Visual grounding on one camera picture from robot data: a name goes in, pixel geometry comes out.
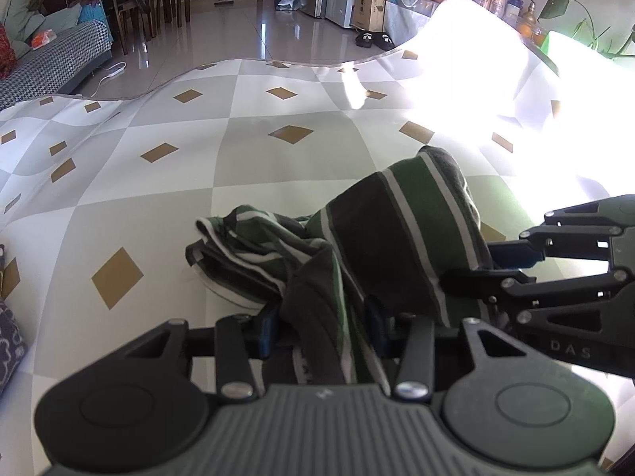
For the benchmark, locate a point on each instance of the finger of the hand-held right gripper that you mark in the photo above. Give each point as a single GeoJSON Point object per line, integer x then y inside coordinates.
{"type": "Point", "coordinates": [481, 280]}
{"type": "Point", "coordinates": [516, 254]}

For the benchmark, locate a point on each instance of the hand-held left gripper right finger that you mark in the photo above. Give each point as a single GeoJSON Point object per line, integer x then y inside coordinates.
{"type": "Point", "coordinates": [374, 329]}

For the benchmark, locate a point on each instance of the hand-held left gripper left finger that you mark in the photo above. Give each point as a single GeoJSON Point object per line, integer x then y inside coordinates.
{"type": "Point", "coordinates": [269, 332]}

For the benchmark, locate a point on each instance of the green brown striped shirt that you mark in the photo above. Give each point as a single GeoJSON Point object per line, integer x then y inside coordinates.
{"type": "Point", "coordinates": [377, 238]}

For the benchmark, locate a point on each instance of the amber glass bottle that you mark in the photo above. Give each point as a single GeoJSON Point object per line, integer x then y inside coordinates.
{"type": "Point", "coordinates": [529, 20]}

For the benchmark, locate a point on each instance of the large-leaf green plant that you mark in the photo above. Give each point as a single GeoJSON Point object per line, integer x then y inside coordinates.
{"type": "Point", "coordinates": [585, 25]}

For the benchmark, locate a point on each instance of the blue lid jar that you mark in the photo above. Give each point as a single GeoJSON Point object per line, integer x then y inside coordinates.
{"type": "Point", "coordinates": [513, 10]}

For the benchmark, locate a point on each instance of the black slipper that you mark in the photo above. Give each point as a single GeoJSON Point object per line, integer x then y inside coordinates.
{"type": "Point", "coordinates": [364, 39]}
{"type": "Point", "coordinates": [385, 40]}

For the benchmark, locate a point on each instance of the dark grey doodle-print fleece garment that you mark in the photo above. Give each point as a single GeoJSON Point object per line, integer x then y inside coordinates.
{"type": "Point", "coordinates": [9, 347]}

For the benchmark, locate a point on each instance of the cardboard box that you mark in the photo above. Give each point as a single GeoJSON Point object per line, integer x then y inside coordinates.
{"type": "Point", "coordinates": [369, 9]}

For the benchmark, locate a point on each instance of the plastic bag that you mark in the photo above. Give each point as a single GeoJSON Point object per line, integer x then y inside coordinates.
{"type": "Point", "coordinates": [288, 2]}

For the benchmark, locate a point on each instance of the houndstooth covered sofa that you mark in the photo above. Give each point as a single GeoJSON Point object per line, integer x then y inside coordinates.
{"type": "Point", "coordinates": [54, 59]}

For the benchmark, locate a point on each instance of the blue printed cloth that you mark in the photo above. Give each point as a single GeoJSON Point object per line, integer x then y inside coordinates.
{"type": "Point", "coordinates": [93, 14]}

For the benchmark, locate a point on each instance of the orange tissue pack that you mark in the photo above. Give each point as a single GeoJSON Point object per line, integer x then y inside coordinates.
{"type": "Point", "coordinates": [43, 38]}

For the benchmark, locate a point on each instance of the red patterned cloth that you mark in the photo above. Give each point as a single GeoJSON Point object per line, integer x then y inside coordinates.
{"type": "Point", "coordinates": [4, 52]}

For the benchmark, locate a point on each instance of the pale green cushion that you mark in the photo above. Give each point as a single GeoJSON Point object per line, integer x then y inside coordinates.
{"type": "Point", "coordinates": [20, 12]}

